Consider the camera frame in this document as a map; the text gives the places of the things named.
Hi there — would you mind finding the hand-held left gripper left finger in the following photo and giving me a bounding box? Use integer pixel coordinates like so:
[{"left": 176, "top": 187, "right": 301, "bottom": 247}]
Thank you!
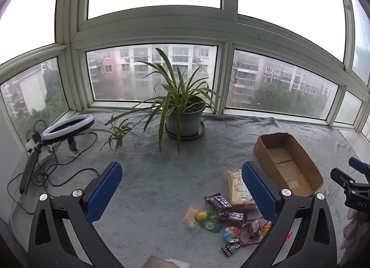
[{"left": 28, "top": 162, "right": 125, "bottom": 268}]

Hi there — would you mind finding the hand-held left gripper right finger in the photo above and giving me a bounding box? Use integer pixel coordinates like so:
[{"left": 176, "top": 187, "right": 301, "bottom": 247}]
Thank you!
[{"left": 241, "top": 162, "right": 339, "bottom": 268}]

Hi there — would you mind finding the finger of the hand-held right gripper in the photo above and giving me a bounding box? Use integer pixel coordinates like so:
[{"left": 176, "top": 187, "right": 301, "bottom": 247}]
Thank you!
[
  {"left": 348, "top": 157, "right": 370, "bottom": 175},
  {"left": 330, "top": 168, "right": 370, "bottom": 197}
]

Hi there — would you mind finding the tan biscuit packet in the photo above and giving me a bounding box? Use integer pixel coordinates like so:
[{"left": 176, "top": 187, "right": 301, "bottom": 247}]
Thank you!
[{"left": 227, "top": 169, "right": 258, "bottom": 211}]

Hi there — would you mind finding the brown chocolate bar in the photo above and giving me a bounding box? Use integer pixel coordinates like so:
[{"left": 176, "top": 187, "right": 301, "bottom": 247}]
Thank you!
[
  {"left": 218, "top": 210, "right": 248, "bottom": 227},
  {"left": 205, "top": 193, "right": 233, "bottom": 212}
]

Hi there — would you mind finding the clear packet red black print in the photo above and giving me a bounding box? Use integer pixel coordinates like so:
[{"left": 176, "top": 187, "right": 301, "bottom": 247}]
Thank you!
[{"left": 247, "top": 219, "right": 268, "bottom": 240}]

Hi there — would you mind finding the brown cardboard box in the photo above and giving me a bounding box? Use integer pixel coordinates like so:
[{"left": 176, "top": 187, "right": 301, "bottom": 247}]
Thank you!
[{"left": 254, "top": 133, "right": 324, "bottom": 197}]

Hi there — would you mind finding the round colourful jelly cup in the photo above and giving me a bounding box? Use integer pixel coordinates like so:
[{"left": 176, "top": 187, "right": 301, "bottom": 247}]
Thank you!
[{"left": 222, "top": 227, "right": 243, "bottom": 243}]

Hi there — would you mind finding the green white candy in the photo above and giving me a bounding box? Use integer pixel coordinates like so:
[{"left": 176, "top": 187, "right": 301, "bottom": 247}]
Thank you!
[{"left": 202, "top": 220, "right": 222, "bottom": 232}]

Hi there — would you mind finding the black white patterned packet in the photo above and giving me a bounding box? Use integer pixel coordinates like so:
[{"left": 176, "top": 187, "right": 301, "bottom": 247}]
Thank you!
[{"left": 221, "top": 238, "right": 243, "bottom": 257}]

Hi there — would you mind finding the orange snack packet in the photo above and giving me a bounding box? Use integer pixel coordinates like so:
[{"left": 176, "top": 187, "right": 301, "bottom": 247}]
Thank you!
[{"left": 182, "top": 205, "right": 200, "bottom": 224}]

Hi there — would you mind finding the person's right hand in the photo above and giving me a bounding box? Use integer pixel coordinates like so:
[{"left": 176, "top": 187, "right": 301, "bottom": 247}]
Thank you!
[{"left": 340, "top": 208, "right": 361, "bottom": 257}]

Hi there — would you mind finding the small spider plantlet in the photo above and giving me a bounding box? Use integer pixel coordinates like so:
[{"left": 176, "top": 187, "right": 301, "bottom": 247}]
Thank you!
[{"left": 88, "top": 115, "right": 138, "bottom": 151}]

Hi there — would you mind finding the black folded tripod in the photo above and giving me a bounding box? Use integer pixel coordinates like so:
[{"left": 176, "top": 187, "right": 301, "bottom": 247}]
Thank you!
[{"left": 19, "top": 141, "right": 41, "bottom": 195}]

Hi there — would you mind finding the grey-green pot saucer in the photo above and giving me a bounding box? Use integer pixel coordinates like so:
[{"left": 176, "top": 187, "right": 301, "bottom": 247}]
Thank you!
[{"left": 165, "top": 120, "right": 206, "bottom": 141}]

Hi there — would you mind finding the grey-green plastic flower pot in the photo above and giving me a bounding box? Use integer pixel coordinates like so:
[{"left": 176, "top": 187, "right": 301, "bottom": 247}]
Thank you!
[{"left": 165, "top": 96, "right": 206, "bottom": 138}]

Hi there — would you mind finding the green spider plant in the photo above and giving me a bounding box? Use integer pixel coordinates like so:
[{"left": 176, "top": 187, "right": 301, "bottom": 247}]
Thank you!
[{"left": 105, "top": 48, "right": 229, "bottom": 156}]

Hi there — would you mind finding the black cable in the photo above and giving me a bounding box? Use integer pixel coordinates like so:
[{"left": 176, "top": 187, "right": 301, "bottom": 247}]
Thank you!
[{"left": 7, "top": 120, "right": 100, "bottom": 214}]

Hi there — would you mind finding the white ring light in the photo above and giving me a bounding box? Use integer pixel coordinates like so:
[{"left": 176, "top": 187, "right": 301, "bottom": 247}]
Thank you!
[{"left": 40, "top": 114, "right": 95, "bottom": 143}]

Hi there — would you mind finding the white window frame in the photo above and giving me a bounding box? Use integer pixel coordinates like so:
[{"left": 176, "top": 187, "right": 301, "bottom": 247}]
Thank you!
[{"left": 0, "top": 0, "right": 370, "bottom": 147}]

